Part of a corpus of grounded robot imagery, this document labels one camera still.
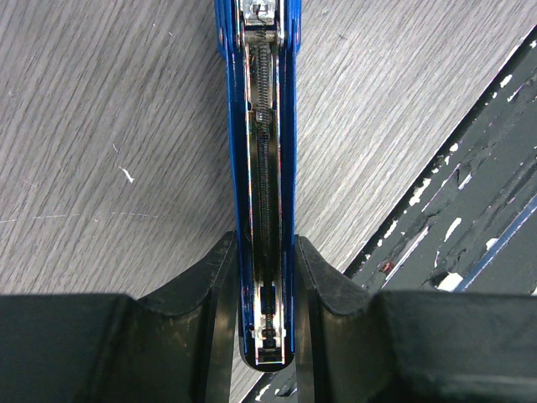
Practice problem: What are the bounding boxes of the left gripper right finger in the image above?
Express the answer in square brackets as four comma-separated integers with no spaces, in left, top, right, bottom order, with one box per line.
[295,236,536,402]

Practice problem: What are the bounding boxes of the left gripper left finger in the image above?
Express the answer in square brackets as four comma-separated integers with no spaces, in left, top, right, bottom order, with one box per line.
[1,232,238,402]

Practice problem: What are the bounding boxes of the blue stapler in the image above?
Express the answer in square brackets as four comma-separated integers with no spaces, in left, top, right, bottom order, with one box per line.
[215,1,301,372]

